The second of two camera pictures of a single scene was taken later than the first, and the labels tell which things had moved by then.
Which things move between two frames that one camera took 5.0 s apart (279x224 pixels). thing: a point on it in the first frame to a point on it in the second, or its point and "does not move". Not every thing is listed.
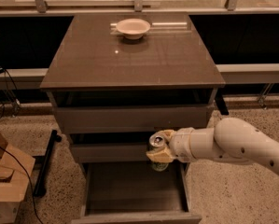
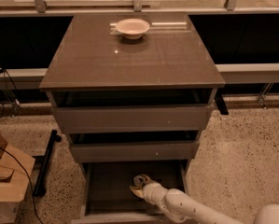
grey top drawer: [132, 118] does not move
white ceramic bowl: [133, 28] does not move
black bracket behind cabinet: [221, 103] does not move
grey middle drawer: [111, 152] does not move
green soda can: [158, 143] to [138, 180]
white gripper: [180, 144] to [149, 189]
